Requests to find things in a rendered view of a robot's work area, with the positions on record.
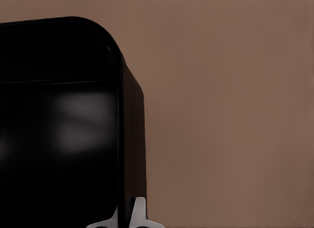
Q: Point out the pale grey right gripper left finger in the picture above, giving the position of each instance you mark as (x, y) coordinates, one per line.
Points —
(108, 221)

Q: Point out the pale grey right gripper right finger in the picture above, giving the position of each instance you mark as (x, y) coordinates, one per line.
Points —
(139, 213)

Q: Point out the black rectangular tray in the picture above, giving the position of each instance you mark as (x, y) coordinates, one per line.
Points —
(59, 115)

